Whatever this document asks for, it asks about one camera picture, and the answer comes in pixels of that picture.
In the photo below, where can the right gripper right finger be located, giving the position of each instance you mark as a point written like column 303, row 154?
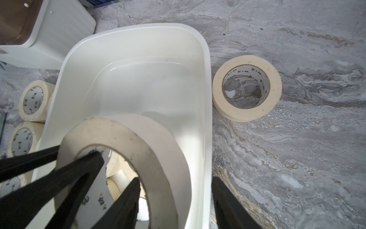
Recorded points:
column 230, row 214

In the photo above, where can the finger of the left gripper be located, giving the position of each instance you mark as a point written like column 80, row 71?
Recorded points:
column 14, row 166
column 21, row 207

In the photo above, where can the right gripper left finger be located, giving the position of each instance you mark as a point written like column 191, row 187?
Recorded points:
column 123, row 213

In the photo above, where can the cream masking tape roll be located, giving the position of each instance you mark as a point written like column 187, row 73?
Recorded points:
column 246, row 88
column 34, row 101
column 119, row 174
column 25, row 139
column 49, row 103
column 152, row 151
column 15, row 183

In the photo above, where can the white plastic storage tray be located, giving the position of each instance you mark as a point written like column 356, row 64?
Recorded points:
column 161, row 71

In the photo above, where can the brown lidded storage case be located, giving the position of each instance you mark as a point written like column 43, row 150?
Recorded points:
column 39, row 34

